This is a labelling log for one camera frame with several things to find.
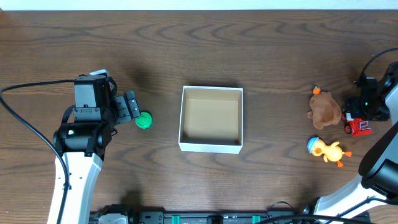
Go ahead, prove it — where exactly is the red toy fire truck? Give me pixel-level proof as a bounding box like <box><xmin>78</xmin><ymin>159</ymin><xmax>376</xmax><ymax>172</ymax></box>
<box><xmin>341</xmin><ymin>114</ymin><xmax>372</xmax><ymax>137</ymax></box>

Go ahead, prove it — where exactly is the brown plush toy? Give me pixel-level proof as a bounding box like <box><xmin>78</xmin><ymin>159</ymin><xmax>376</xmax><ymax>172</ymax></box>
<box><xmin>307</xmin><ymin>86</ymin><xmax>342</xmax><ymax>129</ymax></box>

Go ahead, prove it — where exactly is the yellow rubber duck toy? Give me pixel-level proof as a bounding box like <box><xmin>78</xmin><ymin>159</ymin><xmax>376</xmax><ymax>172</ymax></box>
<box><xmin>307</xmin><ymin>137</ymin><xmax>353</xmax><ymax>167</ymax></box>

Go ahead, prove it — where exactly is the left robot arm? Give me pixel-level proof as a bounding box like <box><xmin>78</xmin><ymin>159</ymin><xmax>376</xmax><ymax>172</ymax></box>
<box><xmin>48</xmin><ymin>69</ymin><xmax>141</xmax><ymax>223</ymax></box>

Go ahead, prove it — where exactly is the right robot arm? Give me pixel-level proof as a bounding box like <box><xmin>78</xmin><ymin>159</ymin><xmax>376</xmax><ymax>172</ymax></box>
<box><xmin>310</xmin><ymin>62</ymin><xmax>397</xmax><ymax>218</ymax></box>

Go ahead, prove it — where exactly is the green knitted ball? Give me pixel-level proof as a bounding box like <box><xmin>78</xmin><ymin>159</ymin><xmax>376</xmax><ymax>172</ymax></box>
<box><xmin>135</xmin><ymin>112</ymin><xmax>152</xmax><ymax>129</ymax></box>

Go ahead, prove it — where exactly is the white cardboard box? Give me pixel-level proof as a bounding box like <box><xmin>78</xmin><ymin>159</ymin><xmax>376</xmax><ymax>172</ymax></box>
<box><xmin>178</xmin><ymin>86</ymin><xmax>244</xmax><ymax>154</ymax></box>

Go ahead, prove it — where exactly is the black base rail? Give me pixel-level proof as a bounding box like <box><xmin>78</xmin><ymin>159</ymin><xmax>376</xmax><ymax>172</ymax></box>
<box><xmin>90</xmin><ymin>203</ymin><xmax>371</xmax><ymax>224</ymax></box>

